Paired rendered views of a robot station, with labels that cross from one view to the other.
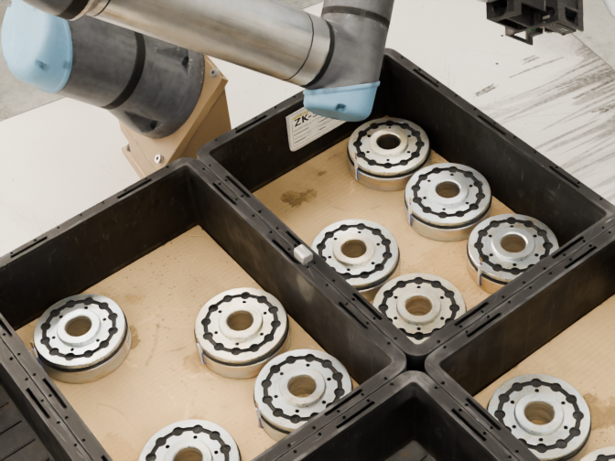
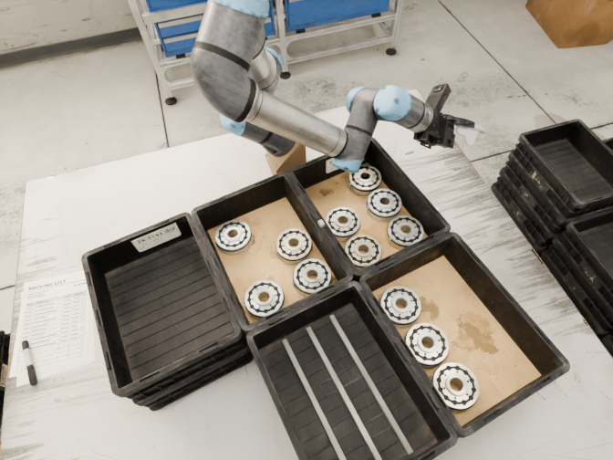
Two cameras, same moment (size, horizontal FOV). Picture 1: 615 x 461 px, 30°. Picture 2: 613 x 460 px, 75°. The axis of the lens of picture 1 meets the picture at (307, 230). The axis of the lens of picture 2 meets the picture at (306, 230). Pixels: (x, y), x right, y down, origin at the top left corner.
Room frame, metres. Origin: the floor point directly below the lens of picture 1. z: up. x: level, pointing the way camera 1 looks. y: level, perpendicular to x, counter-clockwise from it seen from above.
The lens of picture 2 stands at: (0.22, -0.04, 1.82)
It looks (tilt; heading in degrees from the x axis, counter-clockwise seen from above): 57 degrees down; 8
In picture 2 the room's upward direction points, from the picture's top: 3 degrees counter-clockwise
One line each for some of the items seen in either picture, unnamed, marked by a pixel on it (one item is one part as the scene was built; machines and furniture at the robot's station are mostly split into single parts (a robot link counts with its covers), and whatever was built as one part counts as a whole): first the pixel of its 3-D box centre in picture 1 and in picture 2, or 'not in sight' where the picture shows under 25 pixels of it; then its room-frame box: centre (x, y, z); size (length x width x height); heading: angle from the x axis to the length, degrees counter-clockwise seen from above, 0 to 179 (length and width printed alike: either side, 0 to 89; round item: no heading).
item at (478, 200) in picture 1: (447, 193); (384, 202); (0.95, -0.17, 0.86); 0.10 x 0.10 x 0.01
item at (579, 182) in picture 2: not in sight; (552, 193); (1.43, -0.99, 0.37); 0.40 x 0.30 x 0.45; 23
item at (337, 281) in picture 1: (399, 188); (364, 200); (0.91, -0.11, 0.92); 0.40 x 0.30 x 0.02; 33
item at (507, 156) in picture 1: (400, 219); (363, 211); (0.91, -0.11, 0.87); 0.40 x 0.30 x 0.11; 33
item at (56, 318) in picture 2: not in sight; (54, 321); (0.56, 0.79, 0.70); 0.33 x 0.23 x 0.01; 23
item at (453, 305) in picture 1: (418, 309); (363, 250); (0.78, -0.11, 0.86); 0.10 x 0.10 x 0.01
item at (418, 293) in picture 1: (418, 306); (363, 249); (0.78, -0.11, 0.86); 0.05 x 0.05 x 0.01
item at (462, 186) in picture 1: (447, 190); (384, 201); (0.95, -0.17, 0.86); 0.05 x 0.05 x 0.01
